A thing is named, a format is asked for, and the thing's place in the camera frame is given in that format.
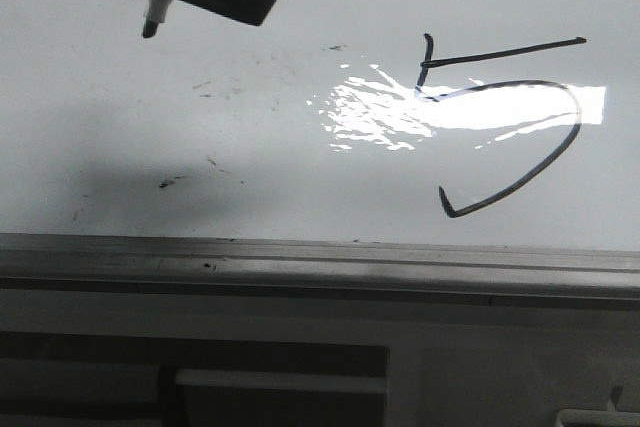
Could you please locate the dark cabinet with white bar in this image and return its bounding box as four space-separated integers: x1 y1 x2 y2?
1 331 389 426

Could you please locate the white tray corner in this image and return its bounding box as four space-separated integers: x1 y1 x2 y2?
554 383 639 427

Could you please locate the white whiteboard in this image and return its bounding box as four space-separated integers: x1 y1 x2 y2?
1 0 639 251

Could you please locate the grey aluminium whiteboard frame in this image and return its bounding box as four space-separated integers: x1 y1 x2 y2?
1 234 639 301

